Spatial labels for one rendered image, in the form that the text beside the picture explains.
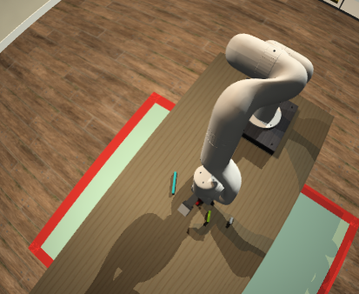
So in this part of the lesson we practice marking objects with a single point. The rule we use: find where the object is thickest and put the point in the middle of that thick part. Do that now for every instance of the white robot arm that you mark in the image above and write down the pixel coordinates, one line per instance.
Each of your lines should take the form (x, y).
(254, 100)

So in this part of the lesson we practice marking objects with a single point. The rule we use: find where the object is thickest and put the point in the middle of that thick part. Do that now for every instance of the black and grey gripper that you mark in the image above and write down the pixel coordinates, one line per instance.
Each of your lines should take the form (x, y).
(208, 201)

